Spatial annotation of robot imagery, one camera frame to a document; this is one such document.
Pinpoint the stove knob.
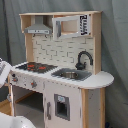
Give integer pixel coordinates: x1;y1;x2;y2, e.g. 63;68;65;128
31;81;37;88
12;77;18;82

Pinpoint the white cabinet door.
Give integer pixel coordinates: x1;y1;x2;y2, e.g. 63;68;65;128
44;81;82;128

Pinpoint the grey toy sink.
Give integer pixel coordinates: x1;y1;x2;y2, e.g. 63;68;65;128
52;68;92;81

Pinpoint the black toy stovetop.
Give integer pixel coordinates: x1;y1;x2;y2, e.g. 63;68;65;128
18;62;55;73

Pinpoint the right stove knob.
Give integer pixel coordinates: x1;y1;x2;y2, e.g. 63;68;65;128
31;81;37;88

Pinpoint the wooden toy kitchen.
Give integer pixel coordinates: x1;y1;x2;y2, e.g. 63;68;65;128
9;11;114;128

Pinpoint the black toy faucet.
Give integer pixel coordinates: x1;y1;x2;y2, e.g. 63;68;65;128
75;51;93;70

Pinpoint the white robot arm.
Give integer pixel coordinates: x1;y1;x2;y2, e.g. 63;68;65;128
0;58;36;128

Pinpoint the left stove knob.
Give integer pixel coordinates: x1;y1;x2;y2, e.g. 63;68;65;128
12;77;18;82

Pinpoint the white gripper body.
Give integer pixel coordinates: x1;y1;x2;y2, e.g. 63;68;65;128
0;58;11;86

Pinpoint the grey range hood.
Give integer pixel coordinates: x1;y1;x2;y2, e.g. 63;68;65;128
24;16;52;34

